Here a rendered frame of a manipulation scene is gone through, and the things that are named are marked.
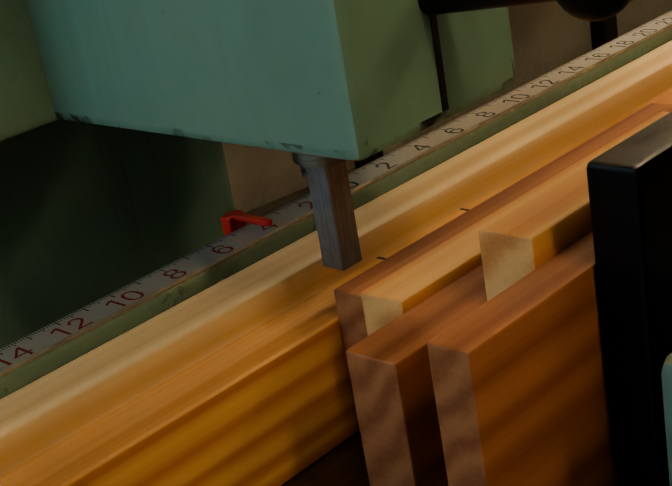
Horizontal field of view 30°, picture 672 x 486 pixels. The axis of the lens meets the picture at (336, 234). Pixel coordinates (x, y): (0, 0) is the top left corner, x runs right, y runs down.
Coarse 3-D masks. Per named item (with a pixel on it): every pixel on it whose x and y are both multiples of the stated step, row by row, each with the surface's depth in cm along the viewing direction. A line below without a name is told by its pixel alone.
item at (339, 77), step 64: (64, 0) 37; (128, 0) 35; (192, 0) 33; (256, 0) 32; (320, 0) 30; (384, 0) 31; (64, 64) 39; (128, 64) 36; (192, 64) 34; (256, 64) 32; (320, 64) 31; (384, 64) 31; (448, 64) 33; (512, 64) 35; (128, 128) 38; (192, 128) 35; (256, 128) 33; (320, 128) 32; (384, 128) 32
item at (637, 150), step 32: (608, 160) 30; (640, 160) 30; (608, 192) 30; (640, 192) 30; (608, 224) 31; (640, 224) 30; (608, 256) 31; (640, 256) 30; (608, 288) 31; (640, 288) 31; (608, 320) 32; (640, 320) 31; (608, 352) 32; (640, 352) 31; (608, 384) 33; (640, 384) 32; (640, 416) 32; (640, 448) 33
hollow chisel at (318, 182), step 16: (320, 176) 37; (336, 176) 37; (320, 192) 37; (336, 192) 37; (320, 208) 38; (336, 208) 37; (352, 208) 38; (320, 224) 38; (336, 224) 38; (352, 224) 38; (320, 240) 38; (336, 240) 38; (352, 240) 38; (336, 256) 38; (352, 256) 38
